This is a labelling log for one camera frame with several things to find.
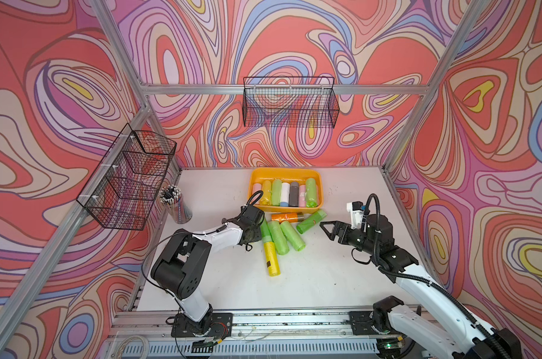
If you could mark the orange plastic storage box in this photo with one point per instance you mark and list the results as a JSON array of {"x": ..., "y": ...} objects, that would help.
[{"x": 299, "y": 175}]

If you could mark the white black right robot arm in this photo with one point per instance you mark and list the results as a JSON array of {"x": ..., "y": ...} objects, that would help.
[{"x": 456, "y": 331}]

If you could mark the green roll with label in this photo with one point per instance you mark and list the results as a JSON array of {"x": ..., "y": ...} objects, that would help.
[{"x": 311, "y": 221}]

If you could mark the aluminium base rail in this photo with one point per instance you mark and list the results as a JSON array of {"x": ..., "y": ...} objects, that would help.
[{"x": 248, "y": 326}]

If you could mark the light green roll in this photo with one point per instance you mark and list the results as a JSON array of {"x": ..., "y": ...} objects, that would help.
[
  {"x": 278, "y": 237},
  {"x": 292, "y": 236},
  {"x": 311, "y": 193},
  {"x": 276, "y": 192}
]

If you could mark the black wire basket left wall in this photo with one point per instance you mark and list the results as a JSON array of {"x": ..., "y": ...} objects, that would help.
[{"x": 121, "y": 192}]

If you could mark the black wire basket back wall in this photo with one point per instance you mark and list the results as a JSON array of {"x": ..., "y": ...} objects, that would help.
[{"x": 290, "y": 101}]

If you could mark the cup of pens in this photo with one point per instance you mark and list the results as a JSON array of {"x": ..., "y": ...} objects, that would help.
[{"x": 172, "y": 197}]

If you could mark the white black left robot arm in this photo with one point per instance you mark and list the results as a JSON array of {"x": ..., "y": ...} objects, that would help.
[{"x": 179, "y": 268}]

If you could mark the green yellow trash bag roll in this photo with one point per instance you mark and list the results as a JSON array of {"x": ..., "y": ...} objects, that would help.
[{"x": 273, "y": 268}]

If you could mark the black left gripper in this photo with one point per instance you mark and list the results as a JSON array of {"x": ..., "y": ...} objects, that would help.
[{"x": 258, "y": 233}]

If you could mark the black wire basket wall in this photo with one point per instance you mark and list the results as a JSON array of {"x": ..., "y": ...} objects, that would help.
[
  {"x": 121, "y": 192},
  {"x": 290, "y": 101}
]

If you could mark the white blue trash bag roll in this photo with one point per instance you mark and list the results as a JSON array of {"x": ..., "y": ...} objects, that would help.
[{"x": 284, "y": 194}]

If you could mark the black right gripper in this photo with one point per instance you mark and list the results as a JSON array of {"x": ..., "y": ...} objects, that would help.
[{"x": 337, "y": 226}]

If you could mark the grey trash bag roll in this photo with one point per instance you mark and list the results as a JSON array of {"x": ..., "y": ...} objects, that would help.
[{"x": 293, "y": 200}]

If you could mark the pink trash bag roll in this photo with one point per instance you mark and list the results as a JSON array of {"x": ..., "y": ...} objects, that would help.
[
  {"x": 256, "y": 187},
  {"x": 302, "y": 196}
]

